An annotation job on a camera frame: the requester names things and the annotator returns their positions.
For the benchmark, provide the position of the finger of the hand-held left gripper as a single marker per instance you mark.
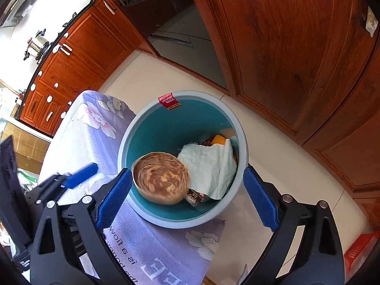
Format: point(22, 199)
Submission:
point(81, 175)

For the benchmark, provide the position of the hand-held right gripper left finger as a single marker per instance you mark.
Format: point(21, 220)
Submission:
point(114, 202)

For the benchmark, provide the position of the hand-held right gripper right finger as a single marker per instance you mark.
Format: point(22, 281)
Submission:
point(261, 199)

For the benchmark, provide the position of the round wooden bowl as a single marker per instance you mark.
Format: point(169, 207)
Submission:
point(161, 178)

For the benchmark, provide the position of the white paper tissue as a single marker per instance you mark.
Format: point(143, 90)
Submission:
point(207, 169)

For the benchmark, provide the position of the teal round waste bin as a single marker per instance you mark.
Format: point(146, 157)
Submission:
point(166, 124)

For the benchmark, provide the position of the green and white plastic bag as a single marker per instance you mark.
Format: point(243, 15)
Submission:
point(28, 181)

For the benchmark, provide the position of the purple floral tablecloth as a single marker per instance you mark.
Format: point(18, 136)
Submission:
point(89, 124)

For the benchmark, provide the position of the dark snack wrapper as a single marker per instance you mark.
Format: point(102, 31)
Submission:
point(196, 197)

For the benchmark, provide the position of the red plastic basket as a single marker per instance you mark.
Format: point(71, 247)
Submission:
point(362, 252)

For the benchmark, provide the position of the wooden kitchen base cabinets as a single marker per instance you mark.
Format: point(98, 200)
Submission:
point(86, 50)

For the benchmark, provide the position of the steel cooking pot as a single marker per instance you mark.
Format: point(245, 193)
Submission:
point(37, 45)

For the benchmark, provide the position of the tall wooden cabinet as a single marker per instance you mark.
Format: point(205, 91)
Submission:
point(297, 50)

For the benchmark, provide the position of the steel range hood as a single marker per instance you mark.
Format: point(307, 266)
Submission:
point(20, 3)

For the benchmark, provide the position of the black built-in oven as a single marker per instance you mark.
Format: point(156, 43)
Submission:
point(166, 12)

